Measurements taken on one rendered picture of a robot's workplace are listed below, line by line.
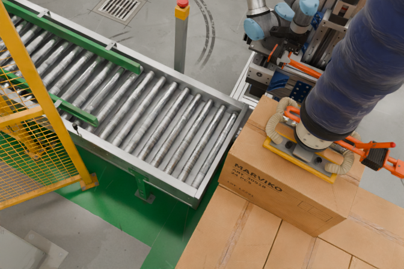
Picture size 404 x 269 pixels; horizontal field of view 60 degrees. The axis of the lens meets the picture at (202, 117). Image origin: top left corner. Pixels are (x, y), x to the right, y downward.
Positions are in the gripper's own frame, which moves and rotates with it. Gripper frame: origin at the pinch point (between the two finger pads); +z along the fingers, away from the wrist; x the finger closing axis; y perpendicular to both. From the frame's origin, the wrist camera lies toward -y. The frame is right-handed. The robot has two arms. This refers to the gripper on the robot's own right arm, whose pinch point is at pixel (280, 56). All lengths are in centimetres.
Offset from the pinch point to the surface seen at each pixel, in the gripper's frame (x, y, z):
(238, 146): -40.5, 3.0, 23.9
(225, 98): 4, -22, 59
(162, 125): -33, -46, 63
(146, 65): -1, -79, 61
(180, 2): 18, -66, 15
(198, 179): -51, -10, 63
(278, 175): -44, 26, 24
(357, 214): -21, 77, 64
